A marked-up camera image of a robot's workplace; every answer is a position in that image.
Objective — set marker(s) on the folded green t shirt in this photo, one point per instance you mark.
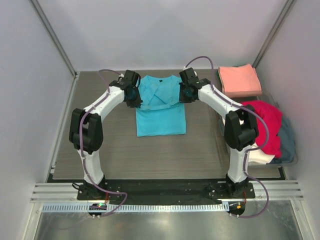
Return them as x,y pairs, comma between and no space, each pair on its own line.
218,76

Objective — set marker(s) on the red t shirt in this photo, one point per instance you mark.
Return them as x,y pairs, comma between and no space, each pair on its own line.
273,120

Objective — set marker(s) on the teal grey t shirt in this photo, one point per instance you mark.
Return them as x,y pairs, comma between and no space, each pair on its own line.
287,144

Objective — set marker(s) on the left aluminium frame post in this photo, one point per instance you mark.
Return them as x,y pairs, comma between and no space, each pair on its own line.
52,35

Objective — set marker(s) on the slotted grey cable duct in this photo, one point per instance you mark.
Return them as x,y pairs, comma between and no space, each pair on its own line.
102,208

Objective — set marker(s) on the cream t shirt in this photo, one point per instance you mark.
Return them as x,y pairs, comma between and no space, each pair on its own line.
258,157

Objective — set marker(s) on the aluminium frame post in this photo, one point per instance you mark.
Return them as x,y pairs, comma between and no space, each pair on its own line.
52,35
281,18

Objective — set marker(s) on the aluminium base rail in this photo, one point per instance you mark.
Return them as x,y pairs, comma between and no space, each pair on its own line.
277,190

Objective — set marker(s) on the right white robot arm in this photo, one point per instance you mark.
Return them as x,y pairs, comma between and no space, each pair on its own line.
240,126

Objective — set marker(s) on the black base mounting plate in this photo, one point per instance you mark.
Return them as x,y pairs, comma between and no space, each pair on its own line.
170,192

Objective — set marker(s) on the turquoise t shirt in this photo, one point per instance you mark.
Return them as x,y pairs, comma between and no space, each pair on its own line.
161,113

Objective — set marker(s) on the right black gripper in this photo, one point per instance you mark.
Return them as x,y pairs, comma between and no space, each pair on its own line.
181,98

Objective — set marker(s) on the folded pink t shirt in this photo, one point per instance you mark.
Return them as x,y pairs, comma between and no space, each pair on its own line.
239,81

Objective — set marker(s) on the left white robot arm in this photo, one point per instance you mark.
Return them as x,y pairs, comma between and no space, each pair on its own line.
86,129

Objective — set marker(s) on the right aluminium frame post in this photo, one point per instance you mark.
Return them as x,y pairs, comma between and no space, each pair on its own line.
281,18

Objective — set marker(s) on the clear plastic bin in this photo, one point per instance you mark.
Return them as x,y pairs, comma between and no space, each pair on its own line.
266,97

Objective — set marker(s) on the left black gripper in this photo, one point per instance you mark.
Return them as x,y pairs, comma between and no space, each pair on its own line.
137,103

